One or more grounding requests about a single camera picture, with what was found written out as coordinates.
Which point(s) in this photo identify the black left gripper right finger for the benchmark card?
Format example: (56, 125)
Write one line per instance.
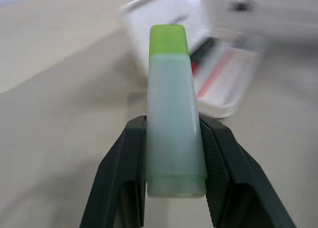
(238, 168)

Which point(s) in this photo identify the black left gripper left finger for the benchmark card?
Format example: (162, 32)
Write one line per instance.
(116, 163)

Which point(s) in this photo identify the green capped highlighter marker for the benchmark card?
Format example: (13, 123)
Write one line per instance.
(171, 128)

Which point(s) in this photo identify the translucent white pencil case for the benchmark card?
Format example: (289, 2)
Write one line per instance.
(223, 71)

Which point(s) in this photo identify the black marker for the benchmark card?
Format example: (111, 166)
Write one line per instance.
(204, 48)

